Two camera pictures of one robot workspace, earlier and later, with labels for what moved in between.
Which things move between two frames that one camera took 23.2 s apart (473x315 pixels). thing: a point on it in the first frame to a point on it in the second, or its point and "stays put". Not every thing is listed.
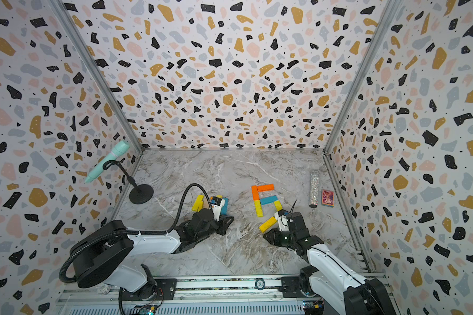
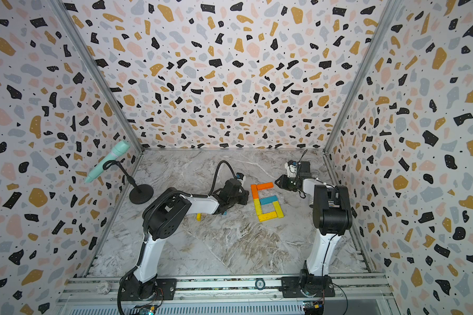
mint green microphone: [118, 149] stays put
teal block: [268, 199] stays put
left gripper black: [225, 220] to [246, 195]
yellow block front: [267, 224] to [268, 216]
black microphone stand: [141, 193] stays put
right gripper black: [276, 240] to [284, 183]
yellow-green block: [259, 208] stays put
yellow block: [278, 205] stays put
